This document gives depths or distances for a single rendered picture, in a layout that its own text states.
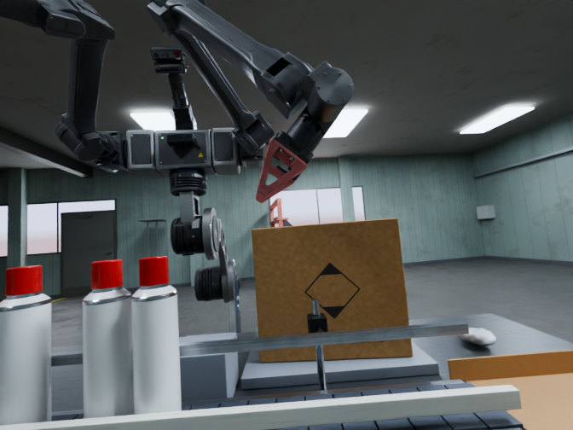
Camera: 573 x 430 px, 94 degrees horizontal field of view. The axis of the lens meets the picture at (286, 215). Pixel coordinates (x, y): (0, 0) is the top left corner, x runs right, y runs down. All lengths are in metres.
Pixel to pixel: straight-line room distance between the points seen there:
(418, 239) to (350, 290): 8.48
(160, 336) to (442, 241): 9.29
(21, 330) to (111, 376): 0.12
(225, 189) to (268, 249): 7.22
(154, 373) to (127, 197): 8.08
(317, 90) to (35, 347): 0.49
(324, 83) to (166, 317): 0.37
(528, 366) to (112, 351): 0.64
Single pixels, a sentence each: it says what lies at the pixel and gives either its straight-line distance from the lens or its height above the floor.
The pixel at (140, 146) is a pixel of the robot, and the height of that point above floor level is 1.46.
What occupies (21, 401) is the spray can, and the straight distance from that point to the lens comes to 0.48.
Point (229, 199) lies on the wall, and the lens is 7.70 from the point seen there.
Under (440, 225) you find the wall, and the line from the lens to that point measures 9.46.
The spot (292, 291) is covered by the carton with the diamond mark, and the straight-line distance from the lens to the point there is 0.56.
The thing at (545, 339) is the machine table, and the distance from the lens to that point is 0.87.
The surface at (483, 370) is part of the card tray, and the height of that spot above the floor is 0.85.
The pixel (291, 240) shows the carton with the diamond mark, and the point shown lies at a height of 1.09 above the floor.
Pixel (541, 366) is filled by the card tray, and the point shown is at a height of 0.85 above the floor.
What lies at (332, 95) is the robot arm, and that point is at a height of 1.29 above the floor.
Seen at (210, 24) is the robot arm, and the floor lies 1.52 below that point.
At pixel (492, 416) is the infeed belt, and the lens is 0.44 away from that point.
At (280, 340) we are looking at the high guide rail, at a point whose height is 0.96.
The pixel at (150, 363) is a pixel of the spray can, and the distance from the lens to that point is 0.38.
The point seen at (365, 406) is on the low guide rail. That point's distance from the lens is 0.36.
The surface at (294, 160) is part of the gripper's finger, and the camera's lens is 0.40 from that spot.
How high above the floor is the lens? 1.10
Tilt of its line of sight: 5 degrees up
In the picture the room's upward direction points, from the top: 4 degrees counter-clockwise
